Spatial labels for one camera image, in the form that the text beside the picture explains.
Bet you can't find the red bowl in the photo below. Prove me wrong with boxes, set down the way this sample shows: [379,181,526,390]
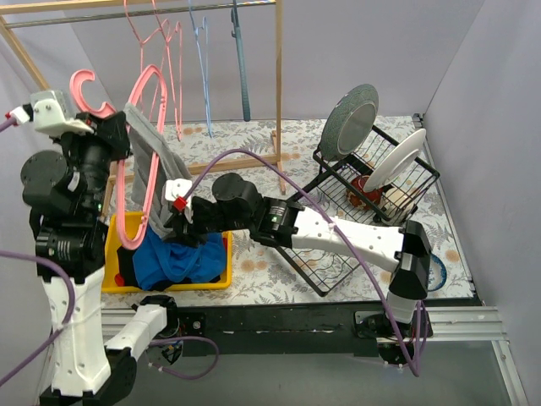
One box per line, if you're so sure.
[346,175,383,211]

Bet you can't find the black tank top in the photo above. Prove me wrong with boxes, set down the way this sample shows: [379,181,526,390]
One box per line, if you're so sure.
[189,271,221,283]
[113,247,173,292]

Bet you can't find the wooden clothes rack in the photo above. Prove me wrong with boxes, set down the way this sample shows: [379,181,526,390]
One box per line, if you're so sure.
[0,0,287,212]

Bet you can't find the grey tank top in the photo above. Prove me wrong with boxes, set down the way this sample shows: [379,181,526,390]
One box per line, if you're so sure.
[123,102,191,238]

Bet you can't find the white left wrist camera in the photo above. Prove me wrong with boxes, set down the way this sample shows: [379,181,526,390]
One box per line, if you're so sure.
[1,90,95,139]

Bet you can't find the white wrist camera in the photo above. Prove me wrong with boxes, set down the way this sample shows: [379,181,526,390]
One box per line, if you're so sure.
[164,178,193,212]
[1,90,95,139]

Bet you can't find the blue white porcelain bowl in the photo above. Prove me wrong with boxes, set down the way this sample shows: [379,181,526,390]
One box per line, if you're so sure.
[428,254,447,292]

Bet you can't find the thin pink hanger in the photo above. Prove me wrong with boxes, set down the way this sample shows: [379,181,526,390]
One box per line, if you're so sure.
[123,0,170,128]
[151,1,183,140]

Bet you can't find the thick pink hanger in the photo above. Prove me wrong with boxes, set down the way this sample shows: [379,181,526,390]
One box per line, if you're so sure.
[69,64,167,250]

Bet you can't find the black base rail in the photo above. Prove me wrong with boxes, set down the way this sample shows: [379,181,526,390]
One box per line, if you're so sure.
[130,300,434,367]

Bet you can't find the white plate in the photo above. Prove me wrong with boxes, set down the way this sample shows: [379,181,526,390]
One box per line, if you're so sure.
[364,129,427,191]

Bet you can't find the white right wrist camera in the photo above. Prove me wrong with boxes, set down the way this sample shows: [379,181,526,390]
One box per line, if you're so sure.
[164,178,193,212]

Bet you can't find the blue tank top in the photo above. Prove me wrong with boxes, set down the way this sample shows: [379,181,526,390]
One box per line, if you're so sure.
[134,229,227,284]

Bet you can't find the light blue hanger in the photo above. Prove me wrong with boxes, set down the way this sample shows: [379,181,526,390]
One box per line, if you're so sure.
[188,1,213,139]

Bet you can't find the yellow plastic tray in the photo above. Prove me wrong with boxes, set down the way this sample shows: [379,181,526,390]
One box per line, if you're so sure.
[101,211,234,294]

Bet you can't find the cream bowl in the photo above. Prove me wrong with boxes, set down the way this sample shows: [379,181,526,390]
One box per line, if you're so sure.
[379,187,416,226]

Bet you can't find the grey-blue hanger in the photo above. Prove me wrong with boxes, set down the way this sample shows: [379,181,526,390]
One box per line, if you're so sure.
[231,0,251,122]

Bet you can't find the floral table mat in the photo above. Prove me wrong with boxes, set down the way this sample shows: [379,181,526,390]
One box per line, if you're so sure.
[164,119,475,306]

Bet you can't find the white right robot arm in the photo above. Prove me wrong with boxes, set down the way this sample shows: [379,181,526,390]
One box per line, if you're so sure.
[164,173,431,337]

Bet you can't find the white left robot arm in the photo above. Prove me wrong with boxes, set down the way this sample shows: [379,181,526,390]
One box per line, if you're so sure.
[20,105,180,405]

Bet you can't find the grey patterned plate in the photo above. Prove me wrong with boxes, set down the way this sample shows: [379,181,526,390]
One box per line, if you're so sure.
[320,84,379,162]

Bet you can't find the black wire dish rack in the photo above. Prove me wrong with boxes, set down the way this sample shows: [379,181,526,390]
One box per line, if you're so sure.
[278,125,440,297]

